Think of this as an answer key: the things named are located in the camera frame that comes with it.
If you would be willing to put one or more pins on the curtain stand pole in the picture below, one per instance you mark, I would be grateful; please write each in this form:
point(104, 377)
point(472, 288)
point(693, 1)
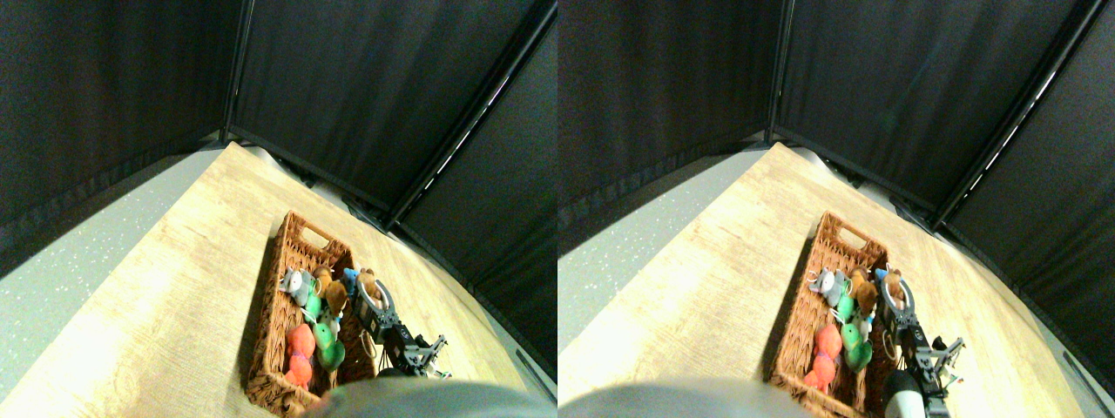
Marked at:
point(962, 187)
point(418, 187)
point(237, 74)
point(780, 74)

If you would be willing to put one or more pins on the brown toy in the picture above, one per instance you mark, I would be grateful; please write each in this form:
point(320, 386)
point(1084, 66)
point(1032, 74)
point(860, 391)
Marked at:
point(368, 283)
point(895, 286)

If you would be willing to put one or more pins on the brown wicker basket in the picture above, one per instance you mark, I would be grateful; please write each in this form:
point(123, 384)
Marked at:
point(797, 340)
point(274, 340)

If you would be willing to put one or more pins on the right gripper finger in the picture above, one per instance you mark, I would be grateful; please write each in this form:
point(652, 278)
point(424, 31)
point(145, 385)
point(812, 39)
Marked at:
point(913, 300)
point(887, 298)
point(393, 300)
point(363, 296)

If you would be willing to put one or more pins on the red toy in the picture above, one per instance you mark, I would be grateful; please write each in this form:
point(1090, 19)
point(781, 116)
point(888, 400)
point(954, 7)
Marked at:
point(826, 344)
point(300, 344)

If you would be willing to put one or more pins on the white toy with blue hat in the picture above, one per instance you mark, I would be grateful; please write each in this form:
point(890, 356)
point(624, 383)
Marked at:
point(333, 320)
point(865, 324)

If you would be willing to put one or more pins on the curtain stand foot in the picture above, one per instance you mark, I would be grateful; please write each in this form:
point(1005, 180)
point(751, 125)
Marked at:
point(1080, 370)
point(366, 213)
point(530, 364)
point(912, 213)

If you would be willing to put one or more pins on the grey mouse toy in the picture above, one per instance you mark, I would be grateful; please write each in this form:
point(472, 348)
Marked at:
point(829, 286)
point(296, 286)

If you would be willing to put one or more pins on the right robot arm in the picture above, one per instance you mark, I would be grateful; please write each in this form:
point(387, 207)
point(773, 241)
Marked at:
point(906, 401)
point(402, 350)

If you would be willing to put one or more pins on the orange toy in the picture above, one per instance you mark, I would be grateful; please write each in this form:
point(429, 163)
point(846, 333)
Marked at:
point(334, 296)
point(865, 296)

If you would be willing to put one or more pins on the green toy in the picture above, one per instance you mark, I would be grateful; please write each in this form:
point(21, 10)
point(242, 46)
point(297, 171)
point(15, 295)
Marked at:
point(845, 306)
point(329, 348)
point(312, 306)
point(858, 350)

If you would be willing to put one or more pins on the black bracket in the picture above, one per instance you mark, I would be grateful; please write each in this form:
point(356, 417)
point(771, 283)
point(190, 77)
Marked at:
point(429, 353)

